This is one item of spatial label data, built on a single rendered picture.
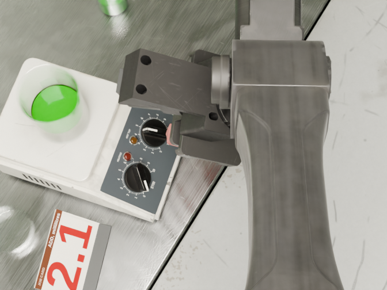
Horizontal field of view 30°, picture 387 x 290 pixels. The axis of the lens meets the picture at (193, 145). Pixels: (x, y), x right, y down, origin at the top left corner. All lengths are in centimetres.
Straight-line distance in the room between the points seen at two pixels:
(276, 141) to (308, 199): 5
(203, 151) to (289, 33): 15
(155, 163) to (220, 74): 32
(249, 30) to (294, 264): 23
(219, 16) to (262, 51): 42
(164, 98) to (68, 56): 35
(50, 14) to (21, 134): 21
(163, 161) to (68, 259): 15
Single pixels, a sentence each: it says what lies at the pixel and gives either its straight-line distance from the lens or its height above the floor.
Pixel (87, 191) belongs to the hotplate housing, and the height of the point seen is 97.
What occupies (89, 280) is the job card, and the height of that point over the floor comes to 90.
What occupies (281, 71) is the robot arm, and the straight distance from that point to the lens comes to 51.
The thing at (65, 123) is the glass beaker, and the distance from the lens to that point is 74.
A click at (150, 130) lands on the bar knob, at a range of 81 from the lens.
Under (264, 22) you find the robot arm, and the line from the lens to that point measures 58.
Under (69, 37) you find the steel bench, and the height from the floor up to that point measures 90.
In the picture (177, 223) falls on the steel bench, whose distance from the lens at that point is 85.
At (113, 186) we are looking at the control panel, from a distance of 81.
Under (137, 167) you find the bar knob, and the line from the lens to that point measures 80.
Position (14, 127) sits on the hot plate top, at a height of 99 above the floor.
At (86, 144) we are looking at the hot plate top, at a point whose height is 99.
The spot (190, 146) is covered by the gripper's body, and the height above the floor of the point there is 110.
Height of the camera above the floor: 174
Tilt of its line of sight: 73 degrees down
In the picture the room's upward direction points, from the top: 4 degrees counter-clockwise
